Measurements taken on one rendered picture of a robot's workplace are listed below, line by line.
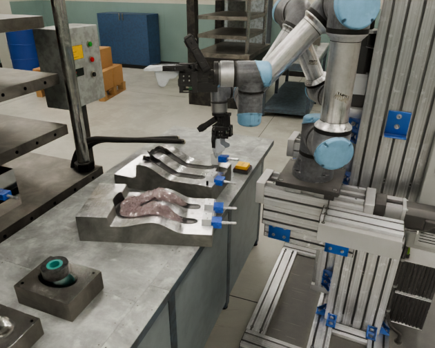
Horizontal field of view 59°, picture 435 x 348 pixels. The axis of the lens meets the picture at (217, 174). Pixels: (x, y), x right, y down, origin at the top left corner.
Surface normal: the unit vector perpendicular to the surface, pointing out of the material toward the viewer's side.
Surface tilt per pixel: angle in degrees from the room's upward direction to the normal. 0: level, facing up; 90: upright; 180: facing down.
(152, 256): 0
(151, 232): 90
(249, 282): 0
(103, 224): 90
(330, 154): 98
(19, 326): 0
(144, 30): 90
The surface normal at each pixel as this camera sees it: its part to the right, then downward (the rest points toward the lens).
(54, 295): 0.01, -0.90
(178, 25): -0.34, 0.42
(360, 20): 0.04, 0.33
